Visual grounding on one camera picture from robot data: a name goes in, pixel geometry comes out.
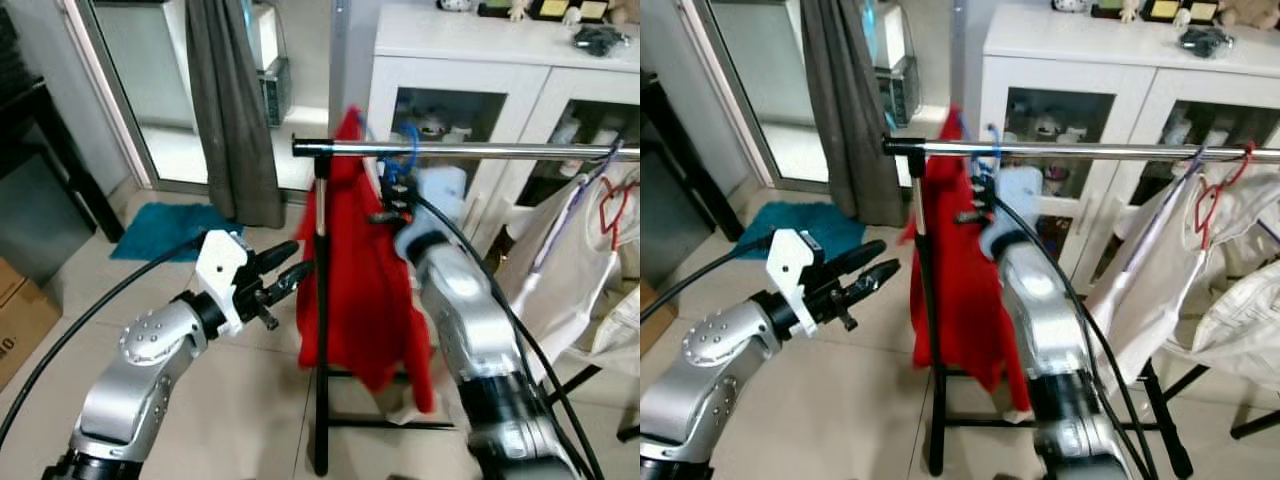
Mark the white glass-door cabinet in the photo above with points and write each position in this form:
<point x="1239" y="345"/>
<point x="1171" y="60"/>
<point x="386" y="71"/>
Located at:
<point x="1060" y="45"/>
<point x="450" y="45"/>

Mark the cream white hanging garment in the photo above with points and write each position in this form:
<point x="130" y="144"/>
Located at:
<point x="560" y="280"/>
<point x="1140" y="290"/>

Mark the black desk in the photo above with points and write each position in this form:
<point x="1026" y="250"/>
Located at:
<point x="40" y="110"/>
<point x="670" y="120"/>

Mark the white printed garment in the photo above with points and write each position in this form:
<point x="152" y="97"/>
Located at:
<point x="1240" y="320"/>
<point x="615" y="330"/>

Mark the dark grey curtain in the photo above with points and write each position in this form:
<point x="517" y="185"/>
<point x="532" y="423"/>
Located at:
<point x="850" y="110"/>
<point x="235" y="110"/>

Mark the brown cardboard box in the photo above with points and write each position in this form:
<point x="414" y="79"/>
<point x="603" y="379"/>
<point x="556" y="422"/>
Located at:
<point x="25" y="320"/>
<point x="650" y="315"/>

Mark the red clothes hanger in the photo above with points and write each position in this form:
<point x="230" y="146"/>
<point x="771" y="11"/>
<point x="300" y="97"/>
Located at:
<point x="1199" y="215"/>
<point x="603" y="212"/>

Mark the purple-blue clothes hanger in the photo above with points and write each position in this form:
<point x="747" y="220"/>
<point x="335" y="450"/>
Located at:
<point x="612" y="158"/>
<point x="1198" y="158"/>

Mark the black and white toy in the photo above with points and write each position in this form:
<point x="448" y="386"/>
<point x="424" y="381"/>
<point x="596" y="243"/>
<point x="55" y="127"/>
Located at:
<point x="455" y="5"/>
<point x="1070" y="5"/>

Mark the red shirt white lettering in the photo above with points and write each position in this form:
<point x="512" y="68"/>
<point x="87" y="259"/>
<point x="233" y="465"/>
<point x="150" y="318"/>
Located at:
<point x="950" y="290"/>
<point x="350" y="280"/>

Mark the black frame yellow card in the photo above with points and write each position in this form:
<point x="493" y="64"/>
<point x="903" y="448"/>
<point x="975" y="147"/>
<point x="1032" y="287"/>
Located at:
<point x="1162" y="10"/>
<point x="592" y="10"/>
<point x="1202" y="10"/>
<point x="550" y="9"/>

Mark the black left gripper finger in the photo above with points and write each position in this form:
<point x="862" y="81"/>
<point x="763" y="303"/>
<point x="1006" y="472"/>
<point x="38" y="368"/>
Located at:
<point x="276" y="257"/>
<point x="291" y="278"/>
<point x="872" y="278"/>
<point x="856" y="256"/>

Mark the teal floor mat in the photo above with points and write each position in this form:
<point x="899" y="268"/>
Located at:
<point x="165" y="230"/>
<point x="800" y="215"/>

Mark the metal clothes rack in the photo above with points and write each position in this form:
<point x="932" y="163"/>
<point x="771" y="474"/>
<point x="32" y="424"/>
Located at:
<point x="1100" y="152"/>
<point x="500" y="150"/>

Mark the grey outdoor appliance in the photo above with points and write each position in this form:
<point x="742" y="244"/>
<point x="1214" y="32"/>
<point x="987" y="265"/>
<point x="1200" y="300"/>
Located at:
<point x="898" y="90"/>
<point x="275" y="90"/>

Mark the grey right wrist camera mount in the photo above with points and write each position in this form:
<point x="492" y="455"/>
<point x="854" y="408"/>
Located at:
<point x="1020" y="195"/>
<point x="440" y="195"/>

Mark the small pale doll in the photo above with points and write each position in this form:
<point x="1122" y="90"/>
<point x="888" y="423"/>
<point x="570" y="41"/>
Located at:
<point x="1131" y="10"/>
<point x="518" y="10"/>

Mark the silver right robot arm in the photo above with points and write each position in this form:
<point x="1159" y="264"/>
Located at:
<point x="470" y="310"/>
<point x="1050" y="310"/>

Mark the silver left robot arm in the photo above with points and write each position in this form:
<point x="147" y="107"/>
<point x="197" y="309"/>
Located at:
<point x="140" y="360"/>
<point x="710" y="350"/>

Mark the brown plush toy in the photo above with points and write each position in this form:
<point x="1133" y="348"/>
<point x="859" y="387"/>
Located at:
<point x="626" y="10"/>
<point x="1250" y="12"/>

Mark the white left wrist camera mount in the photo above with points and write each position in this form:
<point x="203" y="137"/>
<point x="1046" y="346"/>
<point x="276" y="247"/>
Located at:
<point x="220" y="265"/>
<point x="790" y="265"/>

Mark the glass door metal frame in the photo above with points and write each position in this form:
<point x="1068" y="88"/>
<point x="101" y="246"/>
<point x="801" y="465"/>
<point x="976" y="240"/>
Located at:
<point x="750" y="60"/>
<point x="140" y="60"/>

